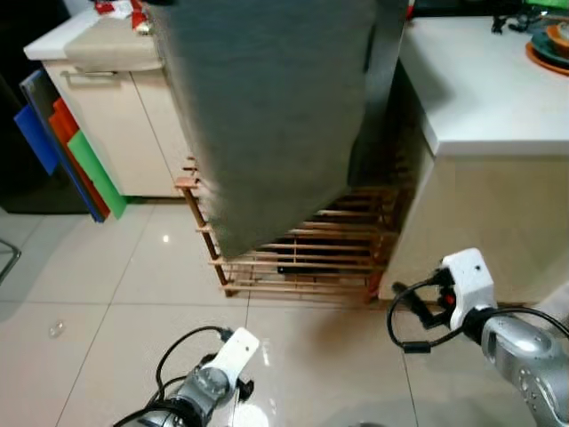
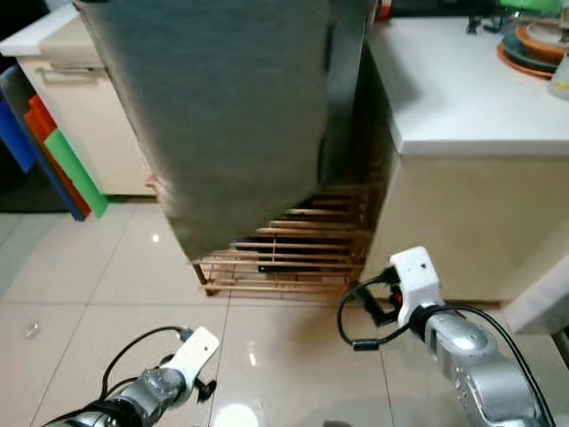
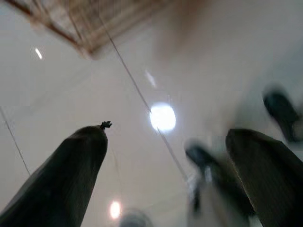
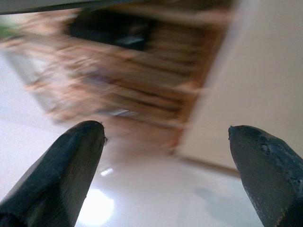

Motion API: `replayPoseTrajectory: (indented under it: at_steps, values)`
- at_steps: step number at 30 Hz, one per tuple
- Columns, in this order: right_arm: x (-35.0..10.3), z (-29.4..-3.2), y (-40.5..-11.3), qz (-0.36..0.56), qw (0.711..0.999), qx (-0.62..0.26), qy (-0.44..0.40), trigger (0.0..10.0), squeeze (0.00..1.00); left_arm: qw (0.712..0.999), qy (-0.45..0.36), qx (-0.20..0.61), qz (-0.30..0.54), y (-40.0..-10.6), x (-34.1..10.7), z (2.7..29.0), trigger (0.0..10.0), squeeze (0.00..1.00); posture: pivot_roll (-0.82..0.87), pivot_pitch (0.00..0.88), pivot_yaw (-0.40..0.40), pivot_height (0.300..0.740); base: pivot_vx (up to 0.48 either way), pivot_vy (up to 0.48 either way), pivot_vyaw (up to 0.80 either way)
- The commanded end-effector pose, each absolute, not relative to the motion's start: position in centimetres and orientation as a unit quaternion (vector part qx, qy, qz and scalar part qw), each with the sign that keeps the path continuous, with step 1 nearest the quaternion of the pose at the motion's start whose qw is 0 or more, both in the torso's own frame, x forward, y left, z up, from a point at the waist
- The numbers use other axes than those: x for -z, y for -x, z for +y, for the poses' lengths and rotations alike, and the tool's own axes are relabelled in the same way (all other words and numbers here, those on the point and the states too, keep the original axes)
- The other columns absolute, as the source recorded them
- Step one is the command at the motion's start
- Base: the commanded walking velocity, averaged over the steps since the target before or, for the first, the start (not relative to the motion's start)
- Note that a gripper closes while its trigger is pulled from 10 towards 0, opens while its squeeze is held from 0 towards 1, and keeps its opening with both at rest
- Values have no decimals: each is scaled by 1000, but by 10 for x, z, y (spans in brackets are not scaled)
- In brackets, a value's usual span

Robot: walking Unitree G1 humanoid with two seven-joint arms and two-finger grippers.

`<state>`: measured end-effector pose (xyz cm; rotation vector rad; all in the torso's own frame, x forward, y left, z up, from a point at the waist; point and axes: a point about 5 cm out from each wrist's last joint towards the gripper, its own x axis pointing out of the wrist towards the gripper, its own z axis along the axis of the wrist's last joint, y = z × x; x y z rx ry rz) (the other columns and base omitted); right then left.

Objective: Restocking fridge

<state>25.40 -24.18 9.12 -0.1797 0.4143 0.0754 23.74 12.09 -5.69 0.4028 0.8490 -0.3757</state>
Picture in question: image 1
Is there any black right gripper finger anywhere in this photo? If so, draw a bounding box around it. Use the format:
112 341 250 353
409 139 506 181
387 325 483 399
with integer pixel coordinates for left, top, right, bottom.
391 282 438 326

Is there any grey fridge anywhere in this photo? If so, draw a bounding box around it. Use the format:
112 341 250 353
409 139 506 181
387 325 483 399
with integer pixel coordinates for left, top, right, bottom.
142 0 412 261

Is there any wooden slatted rack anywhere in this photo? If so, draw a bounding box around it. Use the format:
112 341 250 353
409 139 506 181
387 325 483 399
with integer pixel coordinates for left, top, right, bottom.
174 157 403 300

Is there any white topped counter cabinet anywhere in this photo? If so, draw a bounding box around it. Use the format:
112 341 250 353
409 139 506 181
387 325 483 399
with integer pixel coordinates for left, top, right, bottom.
381 15 569 305

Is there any green cutting board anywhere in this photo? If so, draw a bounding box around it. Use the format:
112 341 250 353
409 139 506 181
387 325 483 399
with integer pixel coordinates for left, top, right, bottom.
66 130 128 220

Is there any stack of coloured plates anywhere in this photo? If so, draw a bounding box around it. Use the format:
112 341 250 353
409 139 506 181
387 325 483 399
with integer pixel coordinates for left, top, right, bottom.
524 17 569 77

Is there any beige kitchen cabinet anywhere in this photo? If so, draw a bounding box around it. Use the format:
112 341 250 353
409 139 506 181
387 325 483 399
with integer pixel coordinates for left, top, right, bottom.
24 7 194 199

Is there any red cutting board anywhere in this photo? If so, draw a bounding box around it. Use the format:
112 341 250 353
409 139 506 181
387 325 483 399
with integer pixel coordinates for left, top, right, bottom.
48 97 113 220

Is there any blue cutting board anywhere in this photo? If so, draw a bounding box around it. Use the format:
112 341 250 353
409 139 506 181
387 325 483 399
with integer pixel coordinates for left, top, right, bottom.
12 104 104 222

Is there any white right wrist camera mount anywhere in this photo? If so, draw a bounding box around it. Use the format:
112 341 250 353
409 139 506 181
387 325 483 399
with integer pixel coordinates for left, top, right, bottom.
441 248 496 333

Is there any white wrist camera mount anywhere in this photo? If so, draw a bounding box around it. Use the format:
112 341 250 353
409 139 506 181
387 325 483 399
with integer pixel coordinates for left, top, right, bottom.
441 248 496 333
211 326 261 389

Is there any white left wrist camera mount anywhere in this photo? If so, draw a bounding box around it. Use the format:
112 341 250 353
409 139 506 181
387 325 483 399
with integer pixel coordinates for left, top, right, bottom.
211 326 261 389

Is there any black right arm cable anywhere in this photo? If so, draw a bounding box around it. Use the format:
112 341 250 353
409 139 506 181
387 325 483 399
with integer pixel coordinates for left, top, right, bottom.
386 275 474 354

